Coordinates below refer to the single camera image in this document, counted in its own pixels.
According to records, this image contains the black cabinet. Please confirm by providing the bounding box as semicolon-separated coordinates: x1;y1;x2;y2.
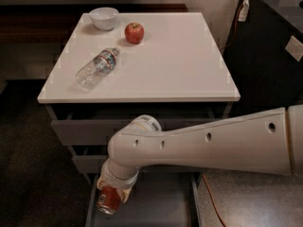
223;0;303;115

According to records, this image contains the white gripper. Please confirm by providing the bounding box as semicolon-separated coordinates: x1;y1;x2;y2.
97;159;139;203

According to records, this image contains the red coke can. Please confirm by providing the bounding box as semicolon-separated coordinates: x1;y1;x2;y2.
97;186;120;215

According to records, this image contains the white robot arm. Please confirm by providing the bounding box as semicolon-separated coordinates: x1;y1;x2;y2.
97;105;303;201

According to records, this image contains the grey bottom drawer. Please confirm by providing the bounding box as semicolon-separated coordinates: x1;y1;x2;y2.
85;172;202;227

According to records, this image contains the white bowl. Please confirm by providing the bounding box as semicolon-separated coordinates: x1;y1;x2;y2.
89;7;119;31

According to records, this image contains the grey drawer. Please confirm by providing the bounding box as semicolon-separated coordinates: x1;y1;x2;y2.
85;172;202;227
46;102;233;146
68;145;201;174

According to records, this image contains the white cabinet counter top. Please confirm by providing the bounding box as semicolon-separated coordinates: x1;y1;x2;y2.
38;12;240;104

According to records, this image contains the grey middle drawer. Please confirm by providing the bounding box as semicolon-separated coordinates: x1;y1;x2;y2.
68;145;201;174

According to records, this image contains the white paper tag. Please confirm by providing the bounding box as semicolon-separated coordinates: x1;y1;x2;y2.
238;0;250;22

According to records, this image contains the clear plastic water bottle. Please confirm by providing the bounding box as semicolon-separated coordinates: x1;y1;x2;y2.
76;47;120;90

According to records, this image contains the orange extension cable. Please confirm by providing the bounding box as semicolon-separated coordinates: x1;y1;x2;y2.
202;0;303;227

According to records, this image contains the grey top drawer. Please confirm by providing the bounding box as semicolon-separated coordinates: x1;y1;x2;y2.
46;102;233;146

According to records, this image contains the white wall outlet plate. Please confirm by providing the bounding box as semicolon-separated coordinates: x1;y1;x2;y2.
285;36;303;61

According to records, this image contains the dark wooden bench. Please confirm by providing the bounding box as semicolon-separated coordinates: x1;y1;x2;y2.
0;3;188;45

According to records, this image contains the red apple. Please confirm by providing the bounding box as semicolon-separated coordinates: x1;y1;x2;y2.
124;23;145;44

